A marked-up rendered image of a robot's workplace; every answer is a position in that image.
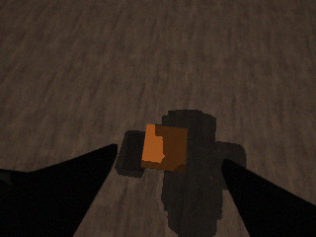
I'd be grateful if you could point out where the orange-brown cube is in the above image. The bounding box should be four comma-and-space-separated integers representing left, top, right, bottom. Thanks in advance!
140, 124, 188, 173

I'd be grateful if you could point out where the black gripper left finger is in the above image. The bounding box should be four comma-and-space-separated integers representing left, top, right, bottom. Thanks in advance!
0, 144, 118, 237

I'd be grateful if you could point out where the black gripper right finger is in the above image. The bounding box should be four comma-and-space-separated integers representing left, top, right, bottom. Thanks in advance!
221, 159, 316, 237

